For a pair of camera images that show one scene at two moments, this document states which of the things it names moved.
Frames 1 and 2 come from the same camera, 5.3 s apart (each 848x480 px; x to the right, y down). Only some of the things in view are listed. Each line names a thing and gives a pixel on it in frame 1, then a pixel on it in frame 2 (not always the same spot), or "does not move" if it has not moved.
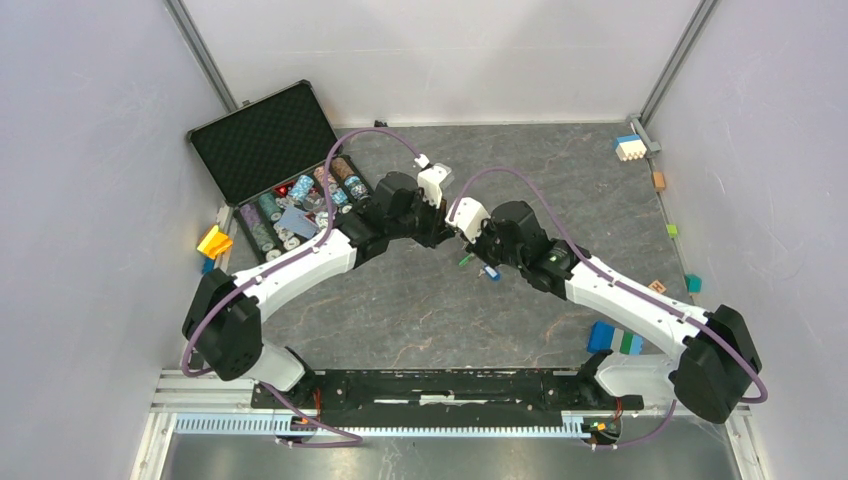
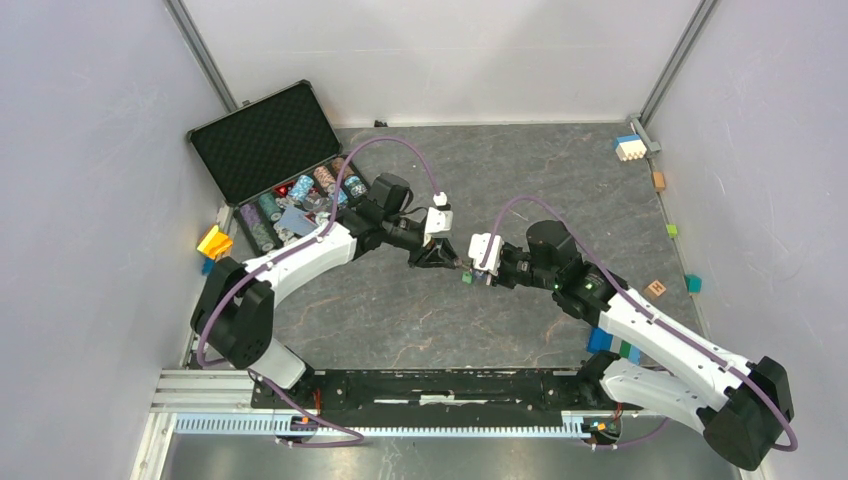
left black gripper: (437, 231) → (436, 255)
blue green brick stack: (605, 338) does not move
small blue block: (208, 265) does not move
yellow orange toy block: (214, 242) does not move
